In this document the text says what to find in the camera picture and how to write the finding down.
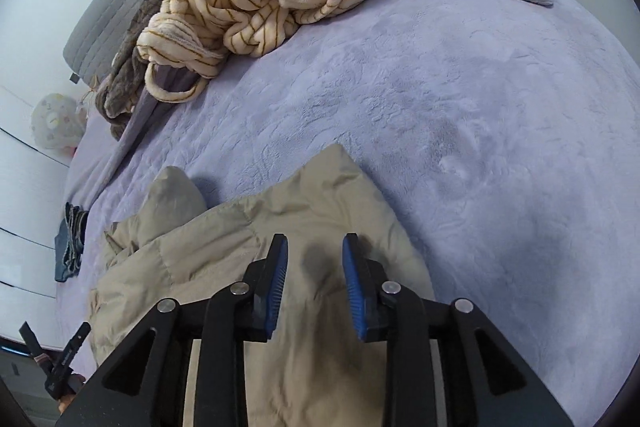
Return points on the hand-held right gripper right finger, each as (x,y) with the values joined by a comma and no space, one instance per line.
(355,292)

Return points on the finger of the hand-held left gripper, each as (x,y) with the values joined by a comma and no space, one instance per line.
(31,339)
(74,347)

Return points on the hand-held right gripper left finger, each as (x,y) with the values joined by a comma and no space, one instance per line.
(277,287)

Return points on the beige puffer jacket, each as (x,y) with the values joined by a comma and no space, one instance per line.
(310,207)

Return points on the folded blue jeans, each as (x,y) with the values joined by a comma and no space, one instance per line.
(67,252)

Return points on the white wardrobe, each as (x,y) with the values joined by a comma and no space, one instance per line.
(25,207)

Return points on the bed with lavender cover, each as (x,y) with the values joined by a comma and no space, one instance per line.
(450,132)

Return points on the brown fleece robe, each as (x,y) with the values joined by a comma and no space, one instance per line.
(135,57)

